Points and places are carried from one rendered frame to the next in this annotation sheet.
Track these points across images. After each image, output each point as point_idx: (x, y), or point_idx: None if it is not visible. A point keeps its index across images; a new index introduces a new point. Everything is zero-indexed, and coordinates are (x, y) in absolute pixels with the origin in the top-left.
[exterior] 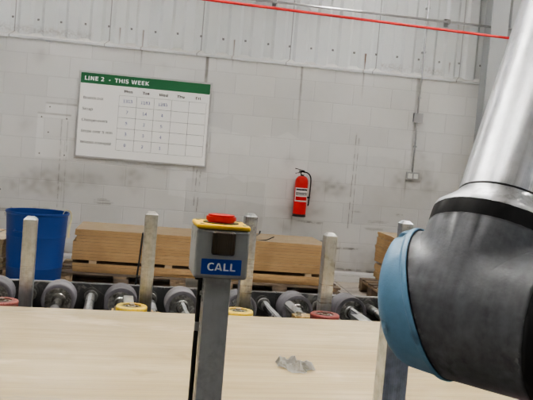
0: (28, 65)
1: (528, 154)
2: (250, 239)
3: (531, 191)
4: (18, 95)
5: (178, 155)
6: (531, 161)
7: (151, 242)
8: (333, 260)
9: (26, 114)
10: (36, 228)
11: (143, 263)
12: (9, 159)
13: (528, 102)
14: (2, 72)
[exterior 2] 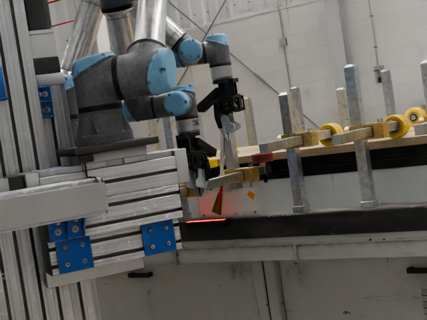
0: (415, 0)
1: (63, 59)
2: (295, 101)
3: (61, 68)
4: (412, 29)
5: None
6: (63, 60)
7: (247, 113)
8: (343, 103)
9: (421, 43)
10: (199, 117)
11: (246, 126)
12: (415, 84)
13: (66, 46)
14: (396, 13)
